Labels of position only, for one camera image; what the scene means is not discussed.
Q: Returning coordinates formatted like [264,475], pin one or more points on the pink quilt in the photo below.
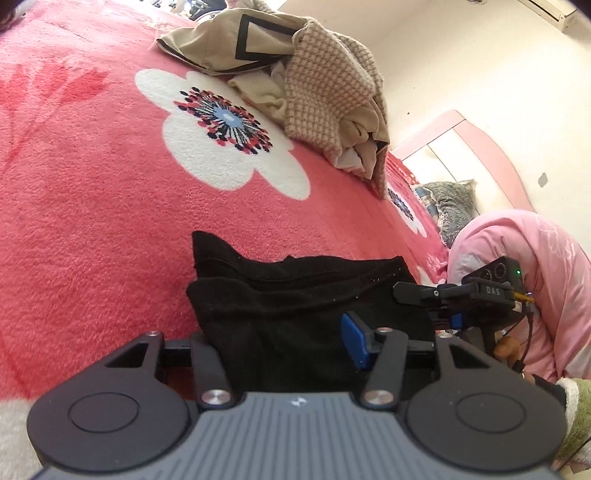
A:
[554,286]

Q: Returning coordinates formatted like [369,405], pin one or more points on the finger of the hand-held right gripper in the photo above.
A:
[457,321]
[415,293]

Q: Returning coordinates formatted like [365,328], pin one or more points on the pink checked knit sweater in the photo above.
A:
[328,87]

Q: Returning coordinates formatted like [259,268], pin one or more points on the person's right hand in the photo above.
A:
[510,353]

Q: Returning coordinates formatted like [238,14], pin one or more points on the red floral blanket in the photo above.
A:
[101,207]

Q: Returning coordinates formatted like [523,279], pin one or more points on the pink headboard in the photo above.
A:
[471,138]

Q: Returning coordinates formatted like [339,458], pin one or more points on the cream garment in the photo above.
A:
[362,147]

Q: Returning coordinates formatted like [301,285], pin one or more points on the grey patterned pillow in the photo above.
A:
[450,207]

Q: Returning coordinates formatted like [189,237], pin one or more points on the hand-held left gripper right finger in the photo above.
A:
[353,339]

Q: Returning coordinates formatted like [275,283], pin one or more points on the pale yellow knit garment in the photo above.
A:
[261,92]

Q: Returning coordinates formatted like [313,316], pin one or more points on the white air conditioner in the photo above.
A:
[549,11]

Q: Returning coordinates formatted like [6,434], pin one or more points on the beige garment with black trim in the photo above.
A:
[221,44]

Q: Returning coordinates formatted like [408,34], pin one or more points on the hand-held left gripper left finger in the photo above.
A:
[210,364]

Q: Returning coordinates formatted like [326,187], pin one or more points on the wall socket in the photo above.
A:
[543,180]

